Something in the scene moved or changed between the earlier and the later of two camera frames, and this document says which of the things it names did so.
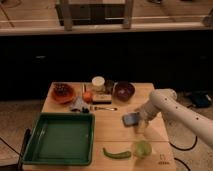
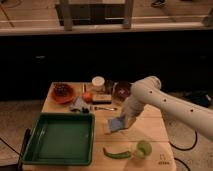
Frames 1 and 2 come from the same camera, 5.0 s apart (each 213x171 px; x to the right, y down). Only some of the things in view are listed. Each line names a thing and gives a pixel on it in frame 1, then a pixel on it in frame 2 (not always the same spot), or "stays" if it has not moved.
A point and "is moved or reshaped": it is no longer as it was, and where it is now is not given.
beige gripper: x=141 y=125 to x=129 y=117
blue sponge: x=131 y=119 is moved or reshaped
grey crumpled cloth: x=78 y=104 stays
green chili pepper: x=122 y=155 stays
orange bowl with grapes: x=62 y=93 stays
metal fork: x=103 y=108 stays
